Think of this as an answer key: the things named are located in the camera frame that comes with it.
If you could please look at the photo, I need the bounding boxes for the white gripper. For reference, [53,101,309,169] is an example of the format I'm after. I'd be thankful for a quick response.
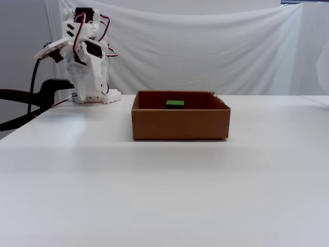
[66,40,111,101]

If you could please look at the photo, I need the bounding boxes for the green cube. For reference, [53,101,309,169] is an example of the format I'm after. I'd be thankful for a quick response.
[166,100,185,110]

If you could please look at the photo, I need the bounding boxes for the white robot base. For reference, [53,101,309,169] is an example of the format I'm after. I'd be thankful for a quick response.
[73,89,122,105]

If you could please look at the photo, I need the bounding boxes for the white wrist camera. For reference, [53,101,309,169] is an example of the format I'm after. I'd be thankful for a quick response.
[33,37,71,61]

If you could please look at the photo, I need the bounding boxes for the white backdrop cloth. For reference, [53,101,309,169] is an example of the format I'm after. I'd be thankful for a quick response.
[43,0,329,96]

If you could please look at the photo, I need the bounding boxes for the black table clamp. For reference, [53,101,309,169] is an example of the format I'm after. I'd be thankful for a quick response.
[0,78,75,132]

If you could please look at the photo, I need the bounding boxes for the red white power wire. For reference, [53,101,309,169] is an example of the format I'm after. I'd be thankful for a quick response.
[51,94,78,108]

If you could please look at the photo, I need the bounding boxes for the brown cardboard box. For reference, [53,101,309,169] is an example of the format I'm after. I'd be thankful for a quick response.
[131,90,231,141]

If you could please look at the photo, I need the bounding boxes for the thick black camera cable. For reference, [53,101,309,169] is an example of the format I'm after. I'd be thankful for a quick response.
[27,58,42,114]

